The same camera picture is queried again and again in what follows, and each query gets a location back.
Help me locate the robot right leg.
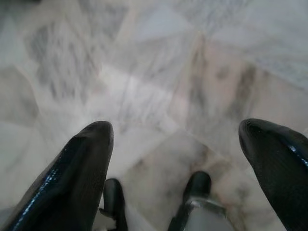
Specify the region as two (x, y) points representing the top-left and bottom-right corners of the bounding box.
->
(167, 170), (235, 231)

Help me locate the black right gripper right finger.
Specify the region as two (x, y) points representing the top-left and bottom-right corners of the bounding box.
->
(238, 118), (308, 231)

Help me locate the robot left leg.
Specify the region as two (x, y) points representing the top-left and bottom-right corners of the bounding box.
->
(100, 178), (128, 231)

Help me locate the robot leg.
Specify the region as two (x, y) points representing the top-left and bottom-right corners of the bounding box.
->
(100, 178), (128, 231)
(167, 170), (235, 231)

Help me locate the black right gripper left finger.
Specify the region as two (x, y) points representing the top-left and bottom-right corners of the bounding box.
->
(0, 121), (114, 231)

